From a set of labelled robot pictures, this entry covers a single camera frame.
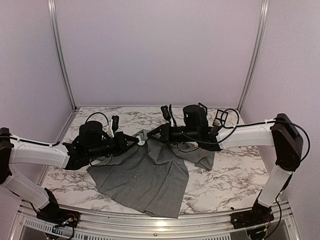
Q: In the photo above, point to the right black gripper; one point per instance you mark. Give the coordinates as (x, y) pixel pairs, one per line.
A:
(164, 129)

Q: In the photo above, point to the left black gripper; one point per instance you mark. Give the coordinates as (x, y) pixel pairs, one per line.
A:
(121, 138)

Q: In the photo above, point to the blue night scene brooch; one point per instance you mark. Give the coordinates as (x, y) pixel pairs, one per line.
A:
(141, 139)

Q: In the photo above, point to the grey button-up shirt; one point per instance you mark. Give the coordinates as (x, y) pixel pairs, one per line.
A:
(150, 178)

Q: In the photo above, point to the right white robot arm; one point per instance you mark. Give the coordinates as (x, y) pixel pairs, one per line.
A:
(286, 137)

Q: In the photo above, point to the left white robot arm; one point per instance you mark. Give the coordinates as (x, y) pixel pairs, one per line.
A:
(91, 143)

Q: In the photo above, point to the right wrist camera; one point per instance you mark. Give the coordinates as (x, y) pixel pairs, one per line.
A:
(167, 114)

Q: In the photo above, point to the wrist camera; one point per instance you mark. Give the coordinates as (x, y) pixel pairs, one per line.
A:
(167, 114)
(113, 126)

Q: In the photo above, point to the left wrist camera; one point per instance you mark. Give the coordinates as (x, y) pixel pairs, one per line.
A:
(113, 126)

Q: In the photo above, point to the black display frame back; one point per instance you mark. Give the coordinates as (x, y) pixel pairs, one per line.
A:
(203, 106)

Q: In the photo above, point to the black display frame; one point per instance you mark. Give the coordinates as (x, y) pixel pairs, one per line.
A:
(221, 115)
(203, 106)

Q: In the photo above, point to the black display frame middle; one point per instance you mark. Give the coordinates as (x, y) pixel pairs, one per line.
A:
(221, 115)

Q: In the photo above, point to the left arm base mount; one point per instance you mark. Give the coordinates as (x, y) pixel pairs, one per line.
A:
(54, 214)

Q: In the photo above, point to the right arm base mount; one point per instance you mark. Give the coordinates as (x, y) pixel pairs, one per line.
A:
(259, 214)

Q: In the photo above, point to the front aluminium rail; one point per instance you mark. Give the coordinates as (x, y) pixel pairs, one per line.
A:
(103, 225)

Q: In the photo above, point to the left aluminium frame post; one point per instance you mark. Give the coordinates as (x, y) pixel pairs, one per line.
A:
(59, 52)

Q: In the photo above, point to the aluminium frame post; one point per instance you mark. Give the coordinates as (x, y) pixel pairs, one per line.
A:
(257, 46)
(59, 52)

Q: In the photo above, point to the right aluminium frame post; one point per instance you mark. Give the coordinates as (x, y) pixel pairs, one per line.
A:
(257, 46)

